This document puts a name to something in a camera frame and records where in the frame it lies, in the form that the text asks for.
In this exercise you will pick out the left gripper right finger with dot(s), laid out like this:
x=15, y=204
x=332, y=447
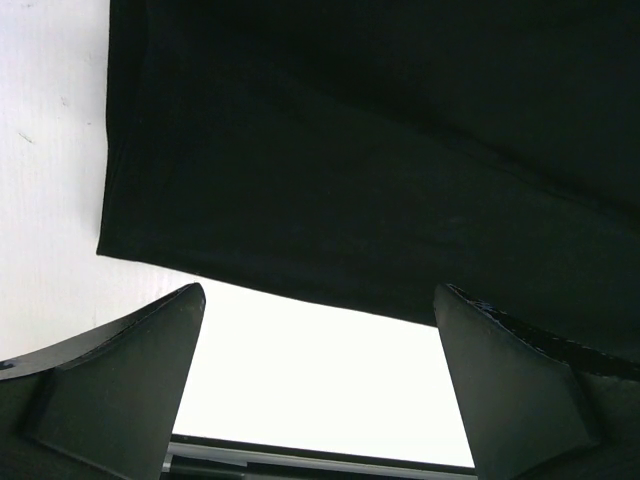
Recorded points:
x=535, y=405

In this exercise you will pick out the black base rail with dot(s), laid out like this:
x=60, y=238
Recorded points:
x=190, y=457

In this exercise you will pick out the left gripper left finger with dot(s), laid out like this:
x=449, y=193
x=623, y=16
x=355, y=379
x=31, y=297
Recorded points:
x=101, y=404

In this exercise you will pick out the black t-shirt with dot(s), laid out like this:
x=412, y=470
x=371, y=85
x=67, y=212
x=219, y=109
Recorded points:
x=358, y=154

